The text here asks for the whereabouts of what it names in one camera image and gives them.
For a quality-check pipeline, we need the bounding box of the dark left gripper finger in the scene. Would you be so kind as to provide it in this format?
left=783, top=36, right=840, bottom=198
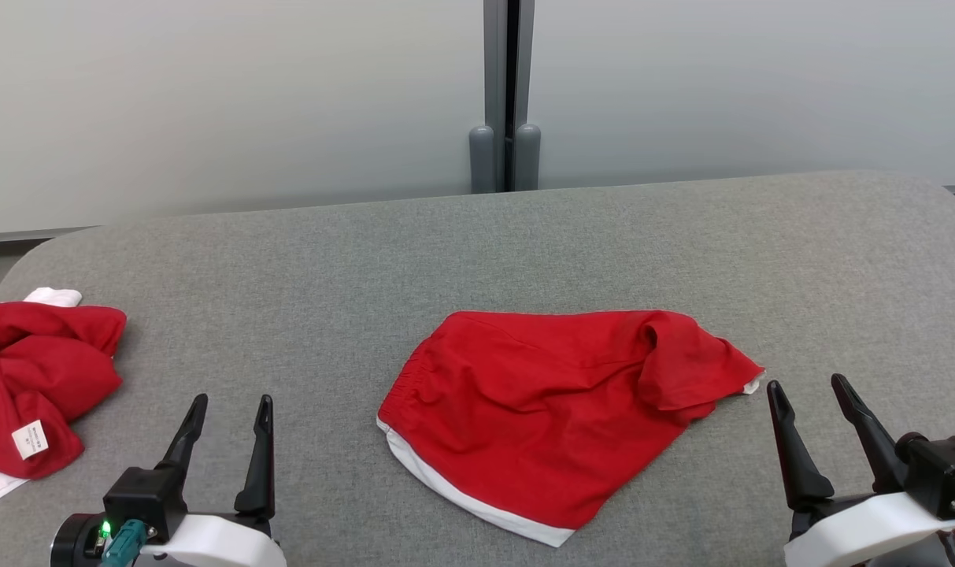
left=234, top=394, right=277, bottom=519
left=157, top=394, right=209, bottom=474

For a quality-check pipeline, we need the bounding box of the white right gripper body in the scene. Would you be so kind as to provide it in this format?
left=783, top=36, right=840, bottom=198
left=783, top=491, right=955, bottom=567

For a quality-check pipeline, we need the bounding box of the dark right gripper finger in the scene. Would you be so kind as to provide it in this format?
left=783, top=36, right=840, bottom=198
left=830, top=373, right=909, bottom=495
left=766, top=380, right=836, bottom=511

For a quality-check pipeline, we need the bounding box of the teal left cable connector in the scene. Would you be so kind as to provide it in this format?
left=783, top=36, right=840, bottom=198
left=99, top=518, right=149, bottom=567

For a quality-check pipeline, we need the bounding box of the red polo shirt white collar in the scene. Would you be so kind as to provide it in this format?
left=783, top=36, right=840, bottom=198
left=0, top=287, right=128, bottom=517

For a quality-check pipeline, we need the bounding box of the red shorts white trim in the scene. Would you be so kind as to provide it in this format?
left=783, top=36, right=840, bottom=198
left=376, top=309, right=765, bottom=549

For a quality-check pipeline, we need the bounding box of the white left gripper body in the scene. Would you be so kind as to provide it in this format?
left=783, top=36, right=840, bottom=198
left=141, top=510, right=288, bottom=567

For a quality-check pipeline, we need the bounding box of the grey partition post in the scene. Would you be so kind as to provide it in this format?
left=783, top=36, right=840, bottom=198
left=468, top=0, right=542, bottom=195

